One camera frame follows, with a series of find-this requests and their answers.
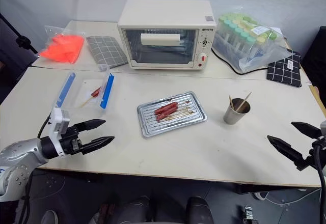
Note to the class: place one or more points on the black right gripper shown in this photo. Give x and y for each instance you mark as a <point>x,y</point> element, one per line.
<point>307,161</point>

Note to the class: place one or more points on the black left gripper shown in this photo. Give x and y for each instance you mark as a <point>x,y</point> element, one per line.
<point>72,142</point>

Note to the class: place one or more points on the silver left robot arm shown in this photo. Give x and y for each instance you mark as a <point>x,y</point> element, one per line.
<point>20,152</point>

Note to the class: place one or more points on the sausage on bamboo skewer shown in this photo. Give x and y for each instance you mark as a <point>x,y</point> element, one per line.
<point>96,92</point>

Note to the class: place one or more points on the bamboo skewer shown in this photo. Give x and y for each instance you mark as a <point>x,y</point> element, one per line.
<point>180,115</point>
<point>231,101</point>
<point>184,110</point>
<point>245,101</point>

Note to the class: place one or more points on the clear box with blue clips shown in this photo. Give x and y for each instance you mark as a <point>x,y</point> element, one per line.
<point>107,91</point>

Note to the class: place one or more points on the silver ribbed baking tray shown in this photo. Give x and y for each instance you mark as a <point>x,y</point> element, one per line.
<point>152,128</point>

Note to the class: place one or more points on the stainless steel cup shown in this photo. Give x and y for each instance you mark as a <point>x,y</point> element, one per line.
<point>235,117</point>

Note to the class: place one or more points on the white shoe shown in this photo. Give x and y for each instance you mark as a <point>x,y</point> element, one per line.
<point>259,195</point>

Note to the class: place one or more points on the black checked cloth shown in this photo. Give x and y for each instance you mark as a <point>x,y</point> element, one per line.
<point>284,72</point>

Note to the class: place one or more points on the black chair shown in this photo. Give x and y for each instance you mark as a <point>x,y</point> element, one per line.
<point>315,61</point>

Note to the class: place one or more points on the grey checked cloth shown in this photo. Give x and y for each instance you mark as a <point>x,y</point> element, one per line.
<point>107,51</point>

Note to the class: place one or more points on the dark rounded shape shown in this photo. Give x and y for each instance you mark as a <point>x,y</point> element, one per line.
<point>135,210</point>
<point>198,210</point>

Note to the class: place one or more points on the orange cloth in plastic bag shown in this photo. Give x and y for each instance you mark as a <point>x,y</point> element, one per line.
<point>63,47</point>

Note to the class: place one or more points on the grey shoe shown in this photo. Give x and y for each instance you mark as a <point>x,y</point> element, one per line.
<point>49,217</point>

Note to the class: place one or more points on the bag of capped test tubes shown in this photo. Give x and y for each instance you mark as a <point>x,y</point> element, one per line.
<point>244,38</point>

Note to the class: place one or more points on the black tripod stand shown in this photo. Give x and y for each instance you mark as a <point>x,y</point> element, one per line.
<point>21,40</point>

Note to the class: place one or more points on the cream toaster oven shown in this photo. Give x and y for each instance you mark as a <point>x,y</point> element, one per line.
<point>165,17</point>

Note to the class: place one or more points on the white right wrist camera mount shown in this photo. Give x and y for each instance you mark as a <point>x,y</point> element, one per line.
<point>323,128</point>

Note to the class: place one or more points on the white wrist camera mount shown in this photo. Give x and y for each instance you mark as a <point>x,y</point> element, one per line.
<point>323,128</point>
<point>59,122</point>

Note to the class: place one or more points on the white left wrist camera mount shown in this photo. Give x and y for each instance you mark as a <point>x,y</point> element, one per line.
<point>59,122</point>

